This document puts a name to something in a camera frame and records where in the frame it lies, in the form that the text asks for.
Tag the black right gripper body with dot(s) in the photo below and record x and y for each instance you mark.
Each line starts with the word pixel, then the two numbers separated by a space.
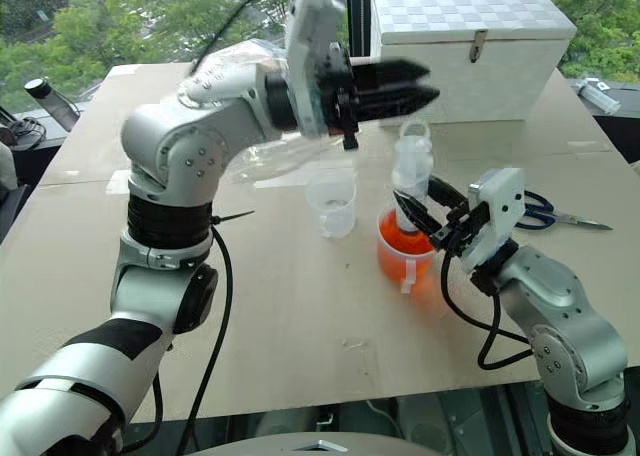
pixel 462 226

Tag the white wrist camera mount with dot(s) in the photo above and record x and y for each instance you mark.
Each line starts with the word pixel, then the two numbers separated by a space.
pixel 310 31
pixel 500 211

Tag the metal box latch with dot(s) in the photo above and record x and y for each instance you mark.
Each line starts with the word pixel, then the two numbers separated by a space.
pixel 478 46

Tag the clear cup with red liquid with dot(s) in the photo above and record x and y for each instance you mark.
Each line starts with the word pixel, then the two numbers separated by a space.
pixel 400 266

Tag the black window frame post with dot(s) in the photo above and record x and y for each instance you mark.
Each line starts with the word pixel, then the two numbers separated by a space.
pixel 359 16

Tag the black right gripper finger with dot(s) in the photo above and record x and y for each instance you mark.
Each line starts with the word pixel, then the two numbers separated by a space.
pixel 450 196
pixel 417 213

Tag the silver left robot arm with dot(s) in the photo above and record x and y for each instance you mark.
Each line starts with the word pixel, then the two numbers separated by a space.
pixel 165 146

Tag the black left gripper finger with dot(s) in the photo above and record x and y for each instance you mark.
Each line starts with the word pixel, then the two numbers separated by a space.
pixel 395 103
pixel 390 73

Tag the white checkered lidded box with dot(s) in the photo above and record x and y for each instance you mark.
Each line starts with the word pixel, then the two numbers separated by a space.
pixel 470 81

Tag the clear plastic bag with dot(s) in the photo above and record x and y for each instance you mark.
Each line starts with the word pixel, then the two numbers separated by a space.
pixel 280 156

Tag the black side table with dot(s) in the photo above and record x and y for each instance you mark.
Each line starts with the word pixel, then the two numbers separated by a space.
pixel 622 126

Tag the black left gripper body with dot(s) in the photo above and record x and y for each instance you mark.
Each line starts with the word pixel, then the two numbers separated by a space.
pixel 339 91

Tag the empty clear plastic cup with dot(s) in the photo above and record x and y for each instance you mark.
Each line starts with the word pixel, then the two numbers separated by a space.
pixel 332 201

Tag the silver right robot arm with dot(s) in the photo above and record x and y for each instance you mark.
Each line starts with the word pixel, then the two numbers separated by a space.
pixel 565 316

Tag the black bottle with grey cap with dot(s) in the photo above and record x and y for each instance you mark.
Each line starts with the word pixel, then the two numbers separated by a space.
pixel 52 101

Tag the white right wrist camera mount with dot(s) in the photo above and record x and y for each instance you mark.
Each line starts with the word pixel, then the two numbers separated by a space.
pixel 500 211

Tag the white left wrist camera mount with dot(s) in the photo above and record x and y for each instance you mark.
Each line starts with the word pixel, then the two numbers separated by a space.
pixel 310 31

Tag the capped clear syringe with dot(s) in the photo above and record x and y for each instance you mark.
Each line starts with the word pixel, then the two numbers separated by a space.
pixel 597 97

